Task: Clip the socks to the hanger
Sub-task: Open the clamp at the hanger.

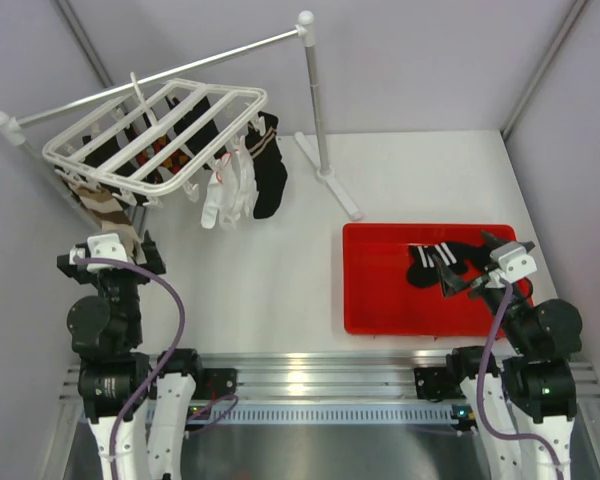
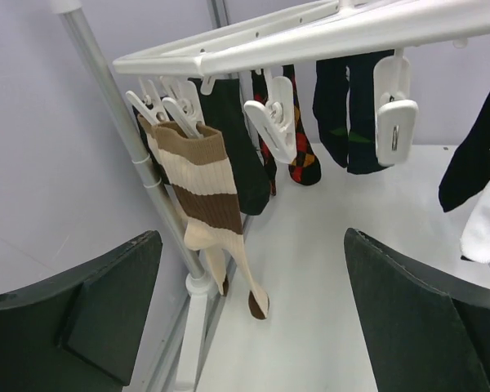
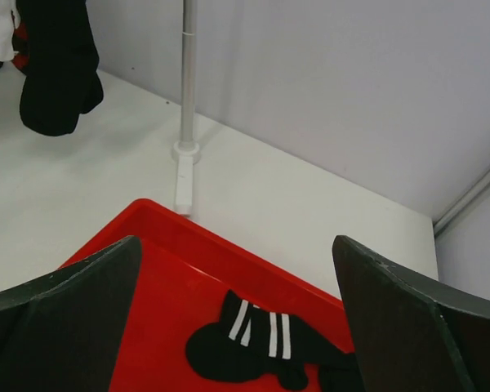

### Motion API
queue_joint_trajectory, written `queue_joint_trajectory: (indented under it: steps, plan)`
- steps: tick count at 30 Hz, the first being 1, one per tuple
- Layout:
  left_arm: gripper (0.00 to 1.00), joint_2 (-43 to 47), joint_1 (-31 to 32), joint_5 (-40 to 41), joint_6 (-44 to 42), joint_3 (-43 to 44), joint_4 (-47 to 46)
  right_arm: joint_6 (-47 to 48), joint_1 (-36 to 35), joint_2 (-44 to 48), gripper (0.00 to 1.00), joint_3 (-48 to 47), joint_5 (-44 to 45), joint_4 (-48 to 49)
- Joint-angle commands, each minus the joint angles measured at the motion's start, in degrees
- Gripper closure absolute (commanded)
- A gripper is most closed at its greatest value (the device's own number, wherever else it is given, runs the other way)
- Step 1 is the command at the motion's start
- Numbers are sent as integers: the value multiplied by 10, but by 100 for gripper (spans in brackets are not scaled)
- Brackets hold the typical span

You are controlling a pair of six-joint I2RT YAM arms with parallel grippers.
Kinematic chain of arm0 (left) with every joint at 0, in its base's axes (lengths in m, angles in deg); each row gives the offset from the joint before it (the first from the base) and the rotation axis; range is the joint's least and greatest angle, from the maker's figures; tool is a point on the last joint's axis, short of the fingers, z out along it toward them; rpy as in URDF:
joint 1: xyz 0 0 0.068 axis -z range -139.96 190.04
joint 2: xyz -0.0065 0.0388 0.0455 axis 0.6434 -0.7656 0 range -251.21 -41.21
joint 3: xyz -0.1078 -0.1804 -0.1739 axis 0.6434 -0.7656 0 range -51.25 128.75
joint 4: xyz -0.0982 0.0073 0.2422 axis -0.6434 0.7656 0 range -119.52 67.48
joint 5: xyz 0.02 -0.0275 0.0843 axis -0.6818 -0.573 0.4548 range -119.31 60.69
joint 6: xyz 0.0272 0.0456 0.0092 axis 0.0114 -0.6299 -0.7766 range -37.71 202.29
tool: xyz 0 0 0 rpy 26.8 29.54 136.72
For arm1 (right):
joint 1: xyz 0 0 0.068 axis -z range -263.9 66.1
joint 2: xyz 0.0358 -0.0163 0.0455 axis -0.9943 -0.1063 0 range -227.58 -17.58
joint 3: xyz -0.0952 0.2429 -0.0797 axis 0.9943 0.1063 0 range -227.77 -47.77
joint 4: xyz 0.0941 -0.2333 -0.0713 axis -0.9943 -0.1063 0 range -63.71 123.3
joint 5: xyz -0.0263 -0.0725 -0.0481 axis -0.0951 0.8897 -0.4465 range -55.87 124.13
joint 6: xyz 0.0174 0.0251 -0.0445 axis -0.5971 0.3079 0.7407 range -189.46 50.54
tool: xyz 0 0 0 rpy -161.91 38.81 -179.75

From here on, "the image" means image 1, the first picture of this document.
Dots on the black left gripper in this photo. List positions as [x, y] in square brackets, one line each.
[153, 263]

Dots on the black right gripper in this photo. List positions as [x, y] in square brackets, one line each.
[450, 281]

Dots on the black sock with white stripes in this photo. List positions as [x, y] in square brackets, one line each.
[422, 272]

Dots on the white plastic clip hanger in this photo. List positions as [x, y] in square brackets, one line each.
[142, 148]

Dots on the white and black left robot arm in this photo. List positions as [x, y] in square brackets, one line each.
[136, 409]

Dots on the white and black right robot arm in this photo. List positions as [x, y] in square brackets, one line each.
[519, 384]

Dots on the red plastic tray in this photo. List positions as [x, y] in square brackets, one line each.
[377, 298]

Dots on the black sock with tan stripes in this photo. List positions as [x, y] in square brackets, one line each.
[270, 172]

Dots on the metal drying rack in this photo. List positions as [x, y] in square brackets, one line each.
[12, 128]

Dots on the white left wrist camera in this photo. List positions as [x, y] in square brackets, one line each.
[104, 246]

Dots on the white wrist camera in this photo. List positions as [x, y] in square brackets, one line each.
[512, 263]
[104, 246]

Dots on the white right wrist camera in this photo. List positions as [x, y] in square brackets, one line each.
[512, 263]

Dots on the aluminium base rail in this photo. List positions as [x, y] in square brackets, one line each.
[331, 388]

